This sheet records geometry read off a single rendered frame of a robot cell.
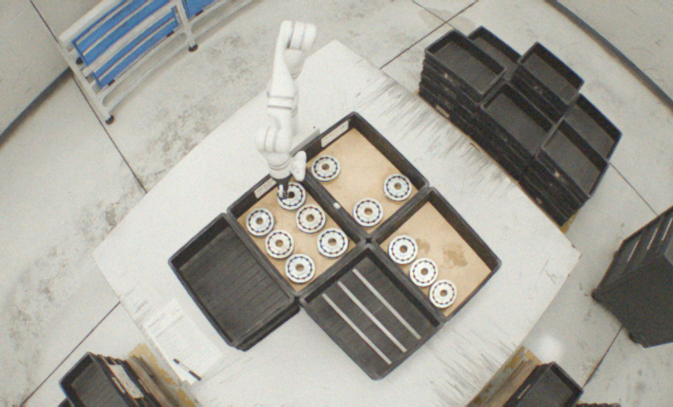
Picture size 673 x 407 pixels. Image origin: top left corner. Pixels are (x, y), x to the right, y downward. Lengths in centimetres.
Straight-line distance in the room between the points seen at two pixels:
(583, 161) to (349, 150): 138
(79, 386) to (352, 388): 140
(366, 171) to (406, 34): 176
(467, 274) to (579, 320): 131
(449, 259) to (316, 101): 90
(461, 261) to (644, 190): 212
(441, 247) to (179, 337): 107
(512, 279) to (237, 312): 107
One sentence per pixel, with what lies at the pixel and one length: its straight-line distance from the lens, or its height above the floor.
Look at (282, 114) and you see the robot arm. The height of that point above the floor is 138.
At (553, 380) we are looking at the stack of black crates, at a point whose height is 27.
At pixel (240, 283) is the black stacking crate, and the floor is 83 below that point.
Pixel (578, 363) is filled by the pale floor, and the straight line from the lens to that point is 286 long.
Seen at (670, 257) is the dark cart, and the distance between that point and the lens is 229.
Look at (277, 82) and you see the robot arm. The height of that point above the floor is 143.
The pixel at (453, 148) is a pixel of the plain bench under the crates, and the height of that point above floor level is 70.
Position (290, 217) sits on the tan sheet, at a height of 83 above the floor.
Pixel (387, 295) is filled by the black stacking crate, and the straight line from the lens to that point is 170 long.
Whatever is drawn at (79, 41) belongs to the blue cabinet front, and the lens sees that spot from 290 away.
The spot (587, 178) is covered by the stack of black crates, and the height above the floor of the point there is 49.
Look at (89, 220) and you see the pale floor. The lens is 314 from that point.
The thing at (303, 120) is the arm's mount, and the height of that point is 79.
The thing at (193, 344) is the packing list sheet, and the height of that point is 70.
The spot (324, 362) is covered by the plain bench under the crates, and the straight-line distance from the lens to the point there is 179.
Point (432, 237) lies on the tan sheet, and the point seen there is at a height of 83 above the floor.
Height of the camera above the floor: 249
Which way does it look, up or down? 68 degrees down
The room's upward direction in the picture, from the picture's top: 3 degrees counter-clockwise
